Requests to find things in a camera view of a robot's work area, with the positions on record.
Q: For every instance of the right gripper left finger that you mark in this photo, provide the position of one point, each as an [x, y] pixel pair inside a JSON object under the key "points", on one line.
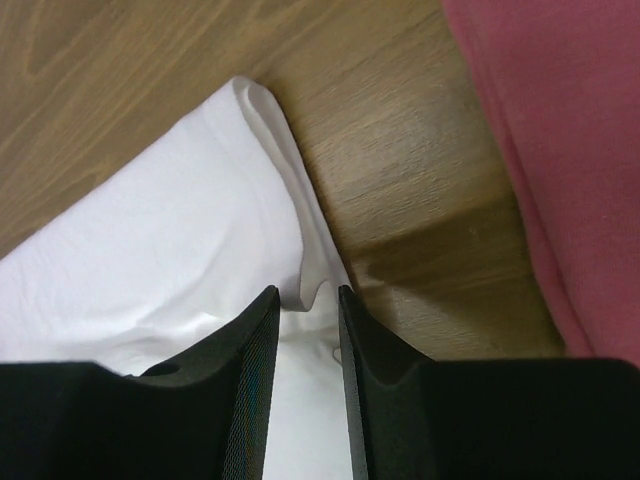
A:
{"points": [[201, 414]]}

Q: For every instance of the folded red t-shirt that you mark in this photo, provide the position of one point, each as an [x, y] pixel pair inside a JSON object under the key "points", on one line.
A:
{"points": [[559, 83]]}

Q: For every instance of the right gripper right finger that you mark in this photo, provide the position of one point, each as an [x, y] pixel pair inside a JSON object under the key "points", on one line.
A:
{"points": [[411, 417]]}

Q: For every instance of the white printed t-shirt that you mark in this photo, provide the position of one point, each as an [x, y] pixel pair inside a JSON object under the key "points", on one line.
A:
{"points": [[174, 246]]}

